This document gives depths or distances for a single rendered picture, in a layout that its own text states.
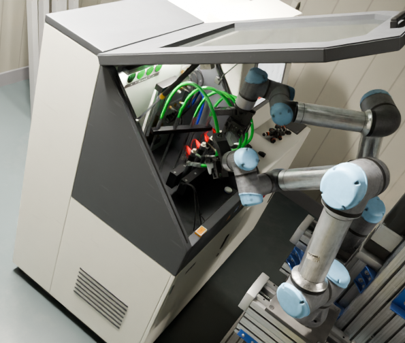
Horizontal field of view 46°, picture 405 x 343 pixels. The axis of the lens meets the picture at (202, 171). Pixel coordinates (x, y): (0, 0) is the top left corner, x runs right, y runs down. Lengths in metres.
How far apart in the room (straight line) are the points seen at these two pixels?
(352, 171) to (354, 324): 0.79
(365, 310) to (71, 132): 1.30
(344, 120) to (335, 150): 2.00
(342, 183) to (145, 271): 1.05
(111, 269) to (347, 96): 2.15
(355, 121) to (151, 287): 1.07
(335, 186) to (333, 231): 0.14
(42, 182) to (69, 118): 0.42
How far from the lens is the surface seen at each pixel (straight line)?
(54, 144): 2.07
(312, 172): 1.54
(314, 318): 1.74
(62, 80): 1.90
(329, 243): 1.39
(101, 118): 1.82
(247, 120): 1.84
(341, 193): 1.29
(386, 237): 1.77
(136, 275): 2.10
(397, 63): 3.45
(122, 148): 1.80
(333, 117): 1.73
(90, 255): 2.25
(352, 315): 1.89
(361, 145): 2.00
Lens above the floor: 2.27
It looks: 36 degrees down
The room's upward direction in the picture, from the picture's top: 24 degrees clockwise
